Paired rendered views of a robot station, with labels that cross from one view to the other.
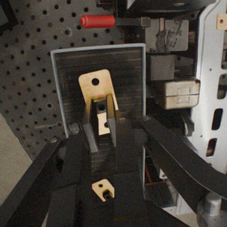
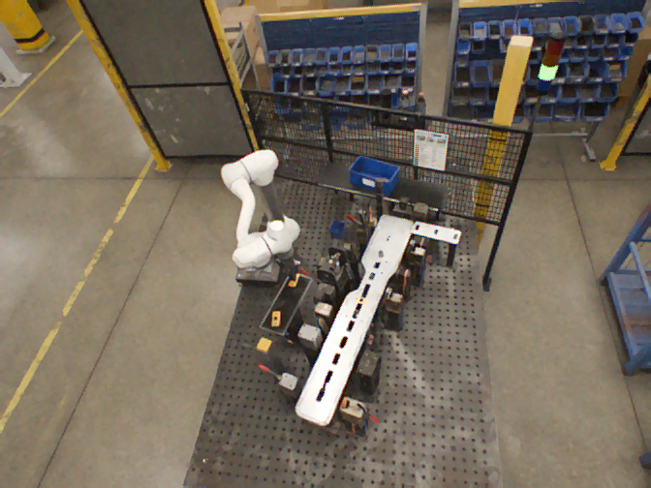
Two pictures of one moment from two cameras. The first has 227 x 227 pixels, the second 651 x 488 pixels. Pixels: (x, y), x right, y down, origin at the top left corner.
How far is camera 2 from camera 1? 2.23 m
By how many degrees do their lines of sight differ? 60
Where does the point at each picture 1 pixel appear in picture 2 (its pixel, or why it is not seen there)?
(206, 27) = (349, 299)
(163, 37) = (324, 288)
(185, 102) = (323, 311)
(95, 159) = (281, 303)
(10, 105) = (240, 323)
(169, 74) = (319, 296)
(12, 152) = (154, 427)
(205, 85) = (341, 321)
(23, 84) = (258, 316)
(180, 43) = (328, 291)
